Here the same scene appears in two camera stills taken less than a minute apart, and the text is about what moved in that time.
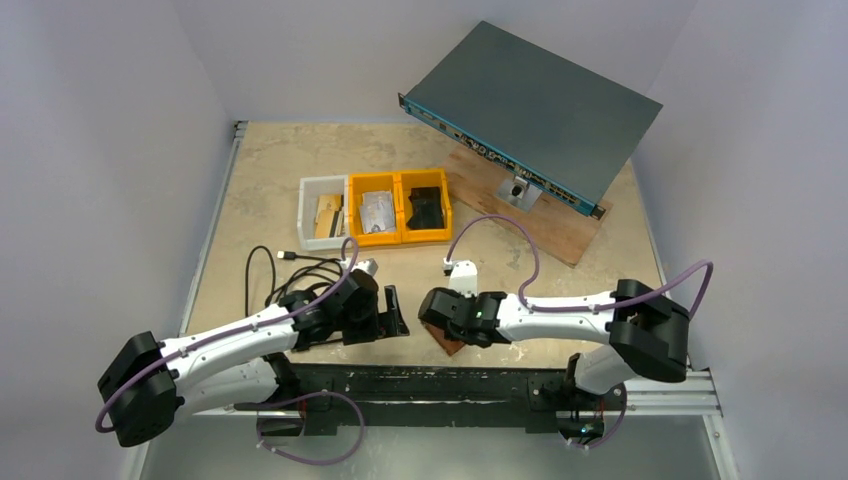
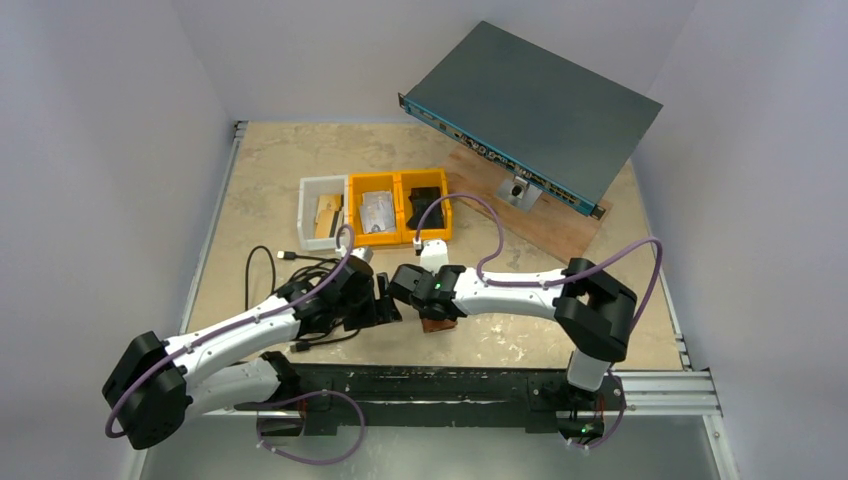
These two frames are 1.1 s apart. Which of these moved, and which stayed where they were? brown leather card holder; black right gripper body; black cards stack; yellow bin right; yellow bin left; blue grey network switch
Moved: brown leather card holder; black right gripper body
Stayed: blue grey network switch; yellow bin left; black cards stack; yellow bin right
